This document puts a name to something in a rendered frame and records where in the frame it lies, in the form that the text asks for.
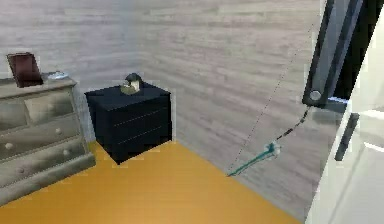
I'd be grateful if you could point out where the black bedside cabinet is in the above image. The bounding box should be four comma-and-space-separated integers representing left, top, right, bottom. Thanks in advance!
84, 81, 173, 166

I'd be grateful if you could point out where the pale blue flat dish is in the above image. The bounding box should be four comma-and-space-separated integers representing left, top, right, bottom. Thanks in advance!
46, 70, 70, 81

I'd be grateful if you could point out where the grey chest of drawers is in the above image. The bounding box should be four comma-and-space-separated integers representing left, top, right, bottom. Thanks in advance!
0, 75, 97, 207

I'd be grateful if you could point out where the white room door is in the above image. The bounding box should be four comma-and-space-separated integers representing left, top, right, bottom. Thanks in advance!
304, 6, 384, 224

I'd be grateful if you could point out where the teal blind pull cord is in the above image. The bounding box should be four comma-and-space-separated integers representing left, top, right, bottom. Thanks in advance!
226, 105, 313, 178

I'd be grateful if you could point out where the dark bar door handle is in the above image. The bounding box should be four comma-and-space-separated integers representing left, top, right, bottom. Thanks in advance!
334, 112, 361, 162

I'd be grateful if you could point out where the dark red picture frame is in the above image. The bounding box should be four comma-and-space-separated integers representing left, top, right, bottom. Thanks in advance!
6, 52, 45, 89

